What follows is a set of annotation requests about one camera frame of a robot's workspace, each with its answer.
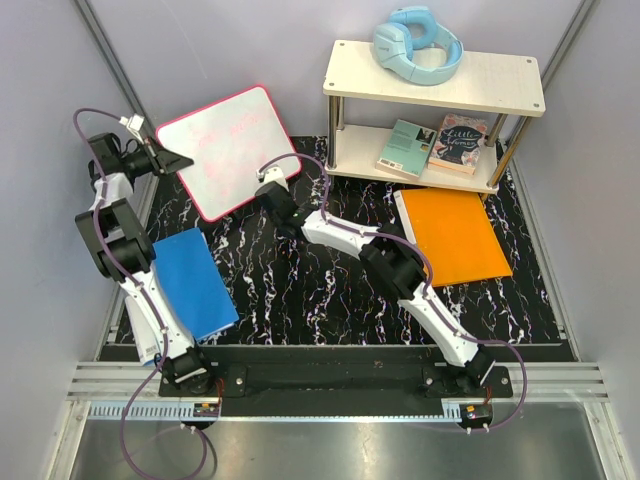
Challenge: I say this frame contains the pink framed whiteboard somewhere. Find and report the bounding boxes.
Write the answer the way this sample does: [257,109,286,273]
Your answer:
[156,85,302,222]

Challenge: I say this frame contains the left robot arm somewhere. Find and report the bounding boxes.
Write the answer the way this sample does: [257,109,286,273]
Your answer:
[75,133,216,396]

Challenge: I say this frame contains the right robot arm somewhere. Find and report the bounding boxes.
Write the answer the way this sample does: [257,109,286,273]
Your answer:
[256,181,495,397]

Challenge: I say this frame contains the black marble pattern mat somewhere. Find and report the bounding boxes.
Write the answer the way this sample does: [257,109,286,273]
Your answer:
[97,135,581,362]

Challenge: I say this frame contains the blue book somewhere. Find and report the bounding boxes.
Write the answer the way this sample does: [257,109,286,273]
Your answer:
[121,228,239,365]

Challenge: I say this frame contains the teal paperback book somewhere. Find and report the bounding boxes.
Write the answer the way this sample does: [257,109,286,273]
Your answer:
[375,120,438,180]

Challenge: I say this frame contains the orange folder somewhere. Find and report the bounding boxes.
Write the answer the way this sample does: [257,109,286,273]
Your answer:
[393,188,512,287]

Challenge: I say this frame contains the white two-tier shelf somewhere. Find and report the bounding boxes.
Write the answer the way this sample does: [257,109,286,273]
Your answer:
[323,40,546,195]

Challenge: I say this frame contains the Little Women book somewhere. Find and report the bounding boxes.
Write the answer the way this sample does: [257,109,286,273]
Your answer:
[427,113,488,176]

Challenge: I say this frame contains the light blue headphones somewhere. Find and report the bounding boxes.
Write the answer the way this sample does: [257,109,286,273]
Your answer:
[373,6,464,86]

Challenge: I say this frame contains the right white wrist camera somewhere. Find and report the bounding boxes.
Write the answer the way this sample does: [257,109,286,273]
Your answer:
[256,166,289,190]

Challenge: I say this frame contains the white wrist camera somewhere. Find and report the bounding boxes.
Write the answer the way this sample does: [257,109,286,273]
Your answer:
[256,166,289,190]
[119,114,145,142]

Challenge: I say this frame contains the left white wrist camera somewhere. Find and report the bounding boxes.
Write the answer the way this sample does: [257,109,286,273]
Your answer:
[119,114,145,142]

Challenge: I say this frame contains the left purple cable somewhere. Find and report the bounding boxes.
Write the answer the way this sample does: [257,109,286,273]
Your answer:
[73,107,217,480]

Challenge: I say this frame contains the purple cable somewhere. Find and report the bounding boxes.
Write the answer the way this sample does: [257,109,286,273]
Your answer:
[73,107,217,480]
[257,153,527,434]

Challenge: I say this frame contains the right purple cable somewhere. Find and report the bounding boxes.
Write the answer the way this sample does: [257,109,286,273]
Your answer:
[257,153,527,434]

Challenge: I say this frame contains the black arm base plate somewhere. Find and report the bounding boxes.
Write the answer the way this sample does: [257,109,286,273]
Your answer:
[159,345,514,421]

